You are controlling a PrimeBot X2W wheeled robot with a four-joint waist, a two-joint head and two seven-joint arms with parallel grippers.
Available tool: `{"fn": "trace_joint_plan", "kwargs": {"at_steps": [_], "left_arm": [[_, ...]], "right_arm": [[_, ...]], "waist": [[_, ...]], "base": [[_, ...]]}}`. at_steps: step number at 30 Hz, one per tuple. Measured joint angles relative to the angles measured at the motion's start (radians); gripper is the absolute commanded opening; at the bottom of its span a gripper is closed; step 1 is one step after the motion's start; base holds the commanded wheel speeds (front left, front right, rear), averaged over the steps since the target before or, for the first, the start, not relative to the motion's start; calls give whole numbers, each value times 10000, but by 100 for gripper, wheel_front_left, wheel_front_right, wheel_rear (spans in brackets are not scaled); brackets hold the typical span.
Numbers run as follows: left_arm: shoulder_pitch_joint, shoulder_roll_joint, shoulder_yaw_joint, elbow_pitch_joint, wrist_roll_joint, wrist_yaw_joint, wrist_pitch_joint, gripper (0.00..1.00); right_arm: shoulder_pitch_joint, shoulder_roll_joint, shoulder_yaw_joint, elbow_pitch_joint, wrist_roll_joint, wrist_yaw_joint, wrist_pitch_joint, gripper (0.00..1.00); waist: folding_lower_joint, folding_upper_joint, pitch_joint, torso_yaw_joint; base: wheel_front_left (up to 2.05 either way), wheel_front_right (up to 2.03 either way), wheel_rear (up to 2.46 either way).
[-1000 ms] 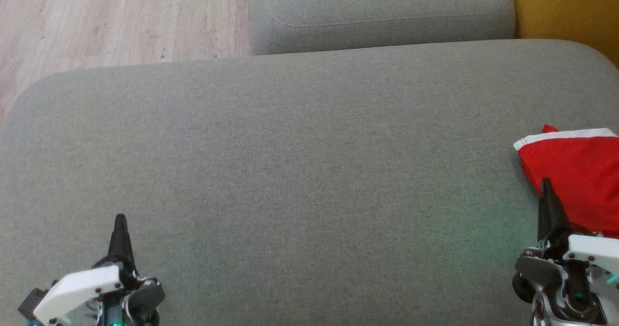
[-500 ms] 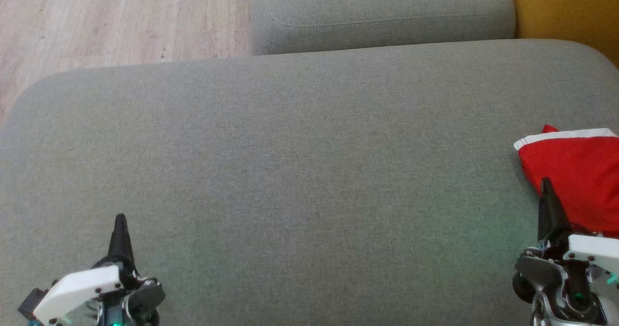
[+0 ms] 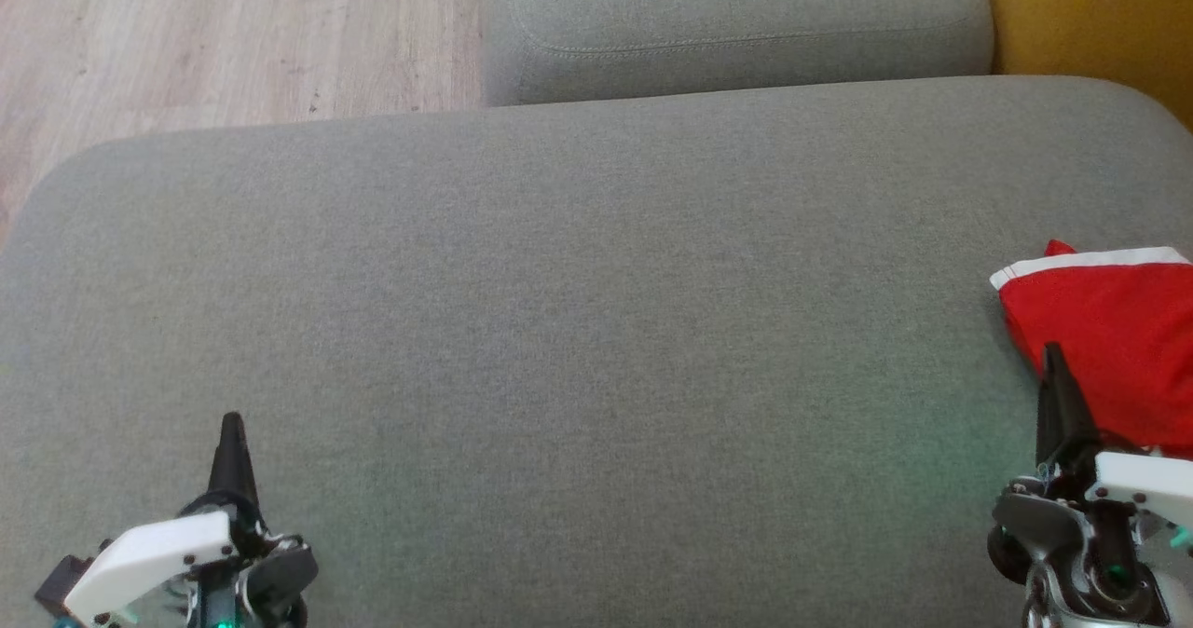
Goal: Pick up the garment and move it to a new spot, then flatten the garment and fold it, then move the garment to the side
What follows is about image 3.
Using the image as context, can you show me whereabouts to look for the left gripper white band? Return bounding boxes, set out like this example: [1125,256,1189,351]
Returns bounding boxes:
[62,411,321,628]

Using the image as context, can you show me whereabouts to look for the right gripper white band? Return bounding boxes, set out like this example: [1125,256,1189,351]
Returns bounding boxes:
[987,341,1193,628]

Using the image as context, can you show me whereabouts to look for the red shorts with white hem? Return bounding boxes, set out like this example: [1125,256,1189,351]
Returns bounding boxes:
[989,239,1193,462]

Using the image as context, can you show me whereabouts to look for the large grey sofa ottoman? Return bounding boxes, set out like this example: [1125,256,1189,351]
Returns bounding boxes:
[0,75,1193,628]

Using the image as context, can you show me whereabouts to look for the yellow sofa back cushion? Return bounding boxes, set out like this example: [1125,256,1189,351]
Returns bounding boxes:
[973,0,1193,131]

